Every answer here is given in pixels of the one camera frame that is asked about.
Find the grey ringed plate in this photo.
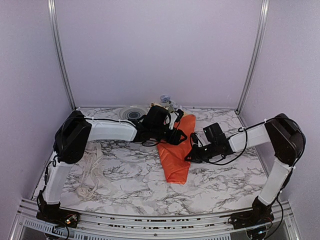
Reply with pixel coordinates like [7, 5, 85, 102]
[118, 105, 149, 122]

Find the cream ribbon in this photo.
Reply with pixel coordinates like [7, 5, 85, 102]
[75, 142, 103, 199]

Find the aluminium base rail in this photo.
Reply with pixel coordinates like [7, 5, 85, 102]
[8, 199, 302, 240]

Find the blue fake flower stem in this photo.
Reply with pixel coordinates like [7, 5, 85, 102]
[160, 94, 182, 113]

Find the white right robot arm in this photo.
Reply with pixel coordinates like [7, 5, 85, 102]
[184, 113, 307, 224]

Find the pink rose fake stem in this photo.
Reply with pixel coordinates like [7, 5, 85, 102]
[150, 102, 166, 108]

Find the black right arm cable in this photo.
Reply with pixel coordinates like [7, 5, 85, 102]
[191, 127, 307, 166]

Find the aluminium frame post right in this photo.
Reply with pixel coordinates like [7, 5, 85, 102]
[236, 0, 270, 115]

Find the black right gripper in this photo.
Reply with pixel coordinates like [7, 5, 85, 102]
[184, 141, 218, 163]

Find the aluminium frame post left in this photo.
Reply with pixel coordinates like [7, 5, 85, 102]
[47, 0, 76, 110]

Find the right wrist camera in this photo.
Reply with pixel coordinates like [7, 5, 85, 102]
[190, 132, 204, 148]

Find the brown orange wrapping paper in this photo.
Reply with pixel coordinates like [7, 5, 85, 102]
[157, 114, 196, 185]

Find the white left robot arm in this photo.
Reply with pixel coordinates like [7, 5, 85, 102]
[37, 105, 187, 223]

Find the aluminium frame post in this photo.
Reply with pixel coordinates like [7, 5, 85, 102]
[47, 0, 76, 110]
[236, 0, 270, 115]

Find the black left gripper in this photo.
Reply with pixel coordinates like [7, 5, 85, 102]
[152, 125, 188, 146]

